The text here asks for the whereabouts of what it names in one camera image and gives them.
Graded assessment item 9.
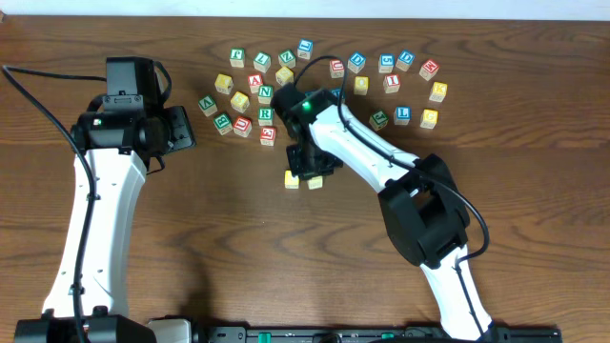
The blue S block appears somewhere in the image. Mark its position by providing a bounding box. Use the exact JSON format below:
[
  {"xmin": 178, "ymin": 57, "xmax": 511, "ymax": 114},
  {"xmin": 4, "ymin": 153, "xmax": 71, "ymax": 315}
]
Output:
[{"xmin": 378, "ymin": 53, "xmax": 395, "ymax": 74}]

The red 3 block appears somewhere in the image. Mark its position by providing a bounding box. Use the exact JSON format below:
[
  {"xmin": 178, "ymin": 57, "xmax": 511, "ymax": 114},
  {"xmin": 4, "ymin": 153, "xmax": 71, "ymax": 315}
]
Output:
[{"xmin": 259, "ymin": 127, "xmax": 276, "ymax": 146}]

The green Z block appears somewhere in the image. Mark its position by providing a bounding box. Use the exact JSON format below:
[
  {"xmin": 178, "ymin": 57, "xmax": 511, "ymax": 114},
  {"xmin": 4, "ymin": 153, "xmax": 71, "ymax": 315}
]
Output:
[{"xmin": 278, "ymin": 50, "xmax": 296, "ymax": 69}]

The green L block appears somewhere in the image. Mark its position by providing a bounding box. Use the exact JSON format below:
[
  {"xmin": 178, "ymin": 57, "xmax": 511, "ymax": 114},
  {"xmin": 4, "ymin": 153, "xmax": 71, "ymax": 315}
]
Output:
[{"xmin": 254, "ymin": 51, "xmax": 272, "ymax": 73}]

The green R block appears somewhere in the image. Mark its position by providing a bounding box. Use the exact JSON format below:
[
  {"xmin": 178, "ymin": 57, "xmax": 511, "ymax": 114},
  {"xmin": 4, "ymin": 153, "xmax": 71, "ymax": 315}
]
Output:
[{"xmin": 257, "ymin": 107, "xmax": 274, "ymax": 127}]

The yellow W block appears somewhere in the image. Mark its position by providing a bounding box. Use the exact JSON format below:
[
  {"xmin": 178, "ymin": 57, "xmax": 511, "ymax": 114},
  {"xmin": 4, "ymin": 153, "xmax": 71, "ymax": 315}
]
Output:
[{"xmin": 231, "ymin": 91, "xmax": 250, "ymax": 113}]

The blue D block right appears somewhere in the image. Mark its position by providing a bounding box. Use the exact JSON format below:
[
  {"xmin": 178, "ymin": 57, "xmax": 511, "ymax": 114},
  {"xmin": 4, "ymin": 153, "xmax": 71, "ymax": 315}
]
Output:
[{"xmin": 396, "ymin": 50, "xmax": 416, "ymax": 71}]

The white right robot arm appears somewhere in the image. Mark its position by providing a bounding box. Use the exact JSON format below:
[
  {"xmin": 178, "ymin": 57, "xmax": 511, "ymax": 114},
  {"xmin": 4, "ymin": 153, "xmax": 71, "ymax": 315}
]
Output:
[{"xmin": 271, "ymin": 83, "xmax": 493, "ymax": 341}]

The green J block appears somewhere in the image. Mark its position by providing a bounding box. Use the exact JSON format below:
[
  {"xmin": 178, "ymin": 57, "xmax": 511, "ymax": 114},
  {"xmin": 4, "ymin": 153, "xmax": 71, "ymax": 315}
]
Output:
[{"xmin": 369, "ymin": 111, "xmax": 389, "ymax": 131}]

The red A block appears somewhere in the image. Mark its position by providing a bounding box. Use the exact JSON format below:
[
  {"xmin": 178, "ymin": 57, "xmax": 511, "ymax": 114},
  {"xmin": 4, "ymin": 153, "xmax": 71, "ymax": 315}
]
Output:
[{"xmin": 248, "ymin": 73, "xmax": 264, "ymax": 93}]

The blue d block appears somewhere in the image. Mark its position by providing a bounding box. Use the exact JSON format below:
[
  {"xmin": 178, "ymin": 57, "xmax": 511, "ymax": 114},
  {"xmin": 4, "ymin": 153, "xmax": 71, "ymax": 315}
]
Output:
[
  {"xmin": 348, "ymin": 51, "xmax": 366, "ymax": 74},
  {"xmin": 396, "ymin": 50, "xmax": 416, "ymax": 71}
]

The yellow G block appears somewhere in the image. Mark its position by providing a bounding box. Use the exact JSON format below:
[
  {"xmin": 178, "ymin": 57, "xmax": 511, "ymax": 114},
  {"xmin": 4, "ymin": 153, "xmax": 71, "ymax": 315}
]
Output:
[{"xmin": 420, "ymin": 109, "xmax": 438, "ymax": 130}]

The red E block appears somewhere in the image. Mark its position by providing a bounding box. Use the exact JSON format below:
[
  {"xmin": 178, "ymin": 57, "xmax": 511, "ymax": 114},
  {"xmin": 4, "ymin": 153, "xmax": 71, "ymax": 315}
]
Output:
[{"xmin": 419, "ymin": 59, "xmax": 439, "ymax": 81}]

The red I block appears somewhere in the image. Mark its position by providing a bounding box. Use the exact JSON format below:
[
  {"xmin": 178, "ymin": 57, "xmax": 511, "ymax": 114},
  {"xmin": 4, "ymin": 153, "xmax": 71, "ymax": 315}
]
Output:
[{"xmin": 383, "ymin": 74, "xmax": 401, "ymax": 93}]

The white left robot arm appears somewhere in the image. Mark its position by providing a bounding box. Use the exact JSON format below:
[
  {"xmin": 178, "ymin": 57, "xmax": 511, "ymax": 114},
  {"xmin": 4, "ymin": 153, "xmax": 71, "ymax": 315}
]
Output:
[{"xmin": 3, "ymin": 57, "xmax": 202, "ymax": 342}]

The green V block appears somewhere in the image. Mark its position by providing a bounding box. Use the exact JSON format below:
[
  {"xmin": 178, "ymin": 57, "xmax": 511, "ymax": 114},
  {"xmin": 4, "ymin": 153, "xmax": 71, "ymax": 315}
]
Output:
[{"xmin": 198, "ymin": 95, "xmax": 217, "ymax": 117}]

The yellow K block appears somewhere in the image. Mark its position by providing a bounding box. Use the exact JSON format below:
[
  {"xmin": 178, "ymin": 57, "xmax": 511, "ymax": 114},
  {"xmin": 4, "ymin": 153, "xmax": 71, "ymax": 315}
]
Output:
[{"xmin": 429, "ymin": 82, "xmax": 448, "ymax": 103}]

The red U block left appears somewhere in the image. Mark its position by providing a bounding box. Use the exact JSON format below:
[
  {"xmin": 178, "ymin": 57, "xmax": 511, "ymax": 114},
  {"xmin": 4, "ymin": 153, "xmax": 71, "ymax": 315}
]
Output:
[{"xmin": 233, "ymin": 116, "xmax": 253, "ymax": 137}]

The green B block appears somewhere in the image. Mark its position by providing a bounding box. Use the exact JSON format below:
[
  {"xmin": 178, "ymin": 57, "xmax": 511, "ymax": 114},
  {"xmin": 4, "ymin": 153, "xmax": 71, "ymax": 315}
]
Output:
[{"xmin": 213, "ymin": 112, "xmax": 233, "ymax": 135}]

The red u block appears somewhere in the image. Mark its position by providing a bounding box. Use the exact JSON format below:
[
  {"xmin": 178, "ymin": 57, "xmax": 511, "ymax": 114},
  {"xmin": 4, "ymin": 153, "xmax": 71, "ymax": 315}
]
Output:
[
  {"xmin": 233, "ymin": 116, "xmax": 253, "ymax": 137},
  {"xmin": 329, "ymin": 59, "xmax": 345, "ymax": 79}
]

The blue L block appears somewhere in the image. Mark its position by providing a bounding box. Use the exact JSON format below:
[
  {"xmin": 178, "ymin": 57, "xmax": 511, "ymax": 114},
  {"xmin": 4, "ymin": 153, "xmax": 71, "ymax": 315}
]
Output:
[{"xmin": 394, "ymin": 106, "xmax": 411, "ymax": 126}]

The yellow o block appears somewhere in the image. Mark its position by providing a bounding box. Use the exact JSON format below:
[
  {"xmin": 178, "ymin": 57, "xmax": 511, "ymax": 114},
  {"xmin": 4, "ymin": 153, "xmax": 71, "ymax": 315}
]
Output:
[
  {"xmin": 354, "ymin": 76, "xmax": 370, "ymax": 95},
  {"xmin": 307, "ymin": 175, "xmax": 324, "ymax": 190}
]

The green N block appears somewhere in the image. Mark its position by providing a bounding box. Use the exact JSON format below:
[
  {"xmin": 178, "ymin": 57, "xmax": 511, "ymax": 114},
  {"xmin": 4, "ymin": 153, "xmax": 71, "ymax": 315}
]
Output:
[{"xmin": 257, "ymin": 85, "xmax": 274, "ymax": 105}]

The yellow block left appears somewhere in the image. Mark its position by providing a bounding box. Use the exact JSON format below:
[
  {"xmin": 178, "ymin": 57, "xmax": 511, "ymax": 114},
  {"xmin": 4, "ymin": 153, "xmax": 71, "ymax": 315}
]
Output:
[{"xmin": 214, "ymin": 73, "xmax": 234, "ymax": 94}]

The yellow block centre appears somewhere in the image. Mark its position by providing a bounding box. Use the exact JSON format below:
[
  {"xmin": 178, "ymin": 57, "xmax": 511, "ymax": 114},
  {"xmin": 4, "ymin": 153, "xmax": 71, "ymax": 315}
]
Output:
[{"xmin": 275, "ymin": 67, "xmax": 295, "ymax": 87}]

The blue block top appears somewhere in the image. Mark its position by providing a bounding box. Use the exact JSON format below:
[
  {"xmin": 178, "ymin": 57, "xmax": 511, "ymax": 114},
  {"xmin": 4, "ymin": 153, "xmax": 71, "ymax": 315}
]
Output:
[{"xmin": 297, "ymin": 39, "xmax": 314, "ymax": 60}]

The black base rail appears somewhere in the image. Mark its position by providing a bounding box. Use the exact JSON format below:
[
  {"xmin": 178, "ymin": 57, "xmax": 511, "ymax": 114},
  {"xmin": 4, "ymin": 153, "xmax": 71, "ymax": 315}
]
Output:
[{"xmin": 207, "ymin": 326, "xmax": 563, "ymax": 343}]

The blue T block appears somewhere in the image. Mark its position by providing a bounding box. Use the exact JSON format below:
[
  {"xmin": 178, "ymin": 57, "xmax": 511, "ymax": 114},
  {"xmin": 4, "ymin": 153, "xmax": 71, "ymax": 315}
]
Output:
[{"xmin": 331, "ymin": 88, "xmax": 346, "ymax": 102}]

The yellow C block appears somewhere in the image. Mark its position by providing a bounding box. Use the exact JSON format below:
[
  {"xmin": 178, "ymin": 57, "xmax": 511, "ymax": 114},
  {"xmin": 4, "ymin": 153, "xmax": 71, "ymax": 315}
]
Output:
[{"xmin": 284, "ymin": 170, "xmax": 300, "ymax": 190}]

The green P block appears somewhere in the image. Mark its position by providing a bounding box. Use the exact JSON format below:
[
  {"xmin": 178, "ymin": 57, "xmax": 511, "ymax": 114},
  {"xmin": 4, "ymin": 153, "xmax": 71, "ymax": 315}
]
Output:
[{"xmin": 230, "ymin": 48, "xmax": 245, "ymax": 68}]

